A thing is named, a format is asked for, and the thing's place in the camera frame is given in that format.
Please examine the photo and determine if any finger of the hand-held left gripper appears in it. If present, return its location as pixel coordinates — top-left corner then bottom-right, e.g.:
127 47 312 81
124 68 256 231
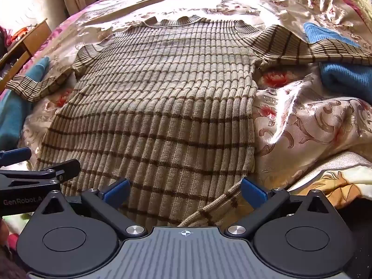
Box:
0 148 32 165
0 159 81 191

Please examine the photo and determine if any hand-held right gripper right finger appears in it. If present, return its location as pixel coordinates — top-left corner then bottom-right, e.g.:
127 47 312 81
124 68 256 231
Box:
225 177 339 237

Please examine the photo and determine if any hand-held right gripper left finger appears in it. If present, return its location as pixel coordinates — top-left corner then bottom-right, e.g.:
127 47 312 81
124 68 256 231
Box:
38 177 147 237

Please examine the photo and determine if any beige striped ribbed sweater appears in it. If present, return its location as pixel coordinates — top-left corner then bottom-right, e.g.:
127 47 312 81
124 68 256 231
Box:
6 14 372 228

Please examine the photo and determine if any teal fleece cloth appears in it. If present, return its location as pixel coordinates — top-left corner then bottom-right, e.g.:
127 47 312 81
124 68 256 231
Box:
0 56 50 152

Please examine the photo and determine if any floral satin bedspread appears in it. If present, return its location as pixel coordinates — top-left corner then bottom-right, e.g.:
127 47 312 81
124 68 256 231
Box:
17 0 372 210

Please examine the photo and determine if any wooden bedside table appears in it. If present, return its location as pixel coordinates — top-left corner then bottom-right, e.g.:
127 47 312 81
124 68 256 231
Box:
0 19 52 93

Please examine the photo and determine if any orange object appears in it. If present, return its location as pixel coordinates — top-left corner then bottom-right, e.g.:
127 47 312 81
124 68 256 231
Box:
12 27 32 40

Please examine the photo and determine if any blue knit sweater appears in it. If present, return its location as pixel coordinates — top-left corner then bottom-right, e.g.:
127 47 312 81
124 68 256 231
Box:
304 23 372 96

